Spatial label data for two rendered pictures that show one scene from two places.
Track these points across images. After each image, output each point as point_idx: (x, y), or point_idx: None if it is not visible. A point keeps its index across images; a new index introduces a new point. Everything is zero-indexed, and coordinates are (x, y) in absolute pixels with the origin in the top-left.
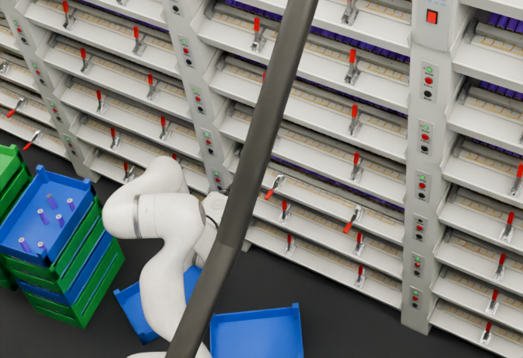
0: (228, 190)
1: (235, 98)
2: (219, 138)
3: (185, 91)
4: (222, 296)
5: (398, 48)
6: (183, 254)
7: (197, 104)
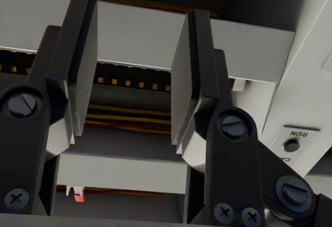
0: (177, 144)
1: (156, 174)
2: (308, 43)
3: (305, 173)
4: None
5: None
6: None
7: (293, 153)
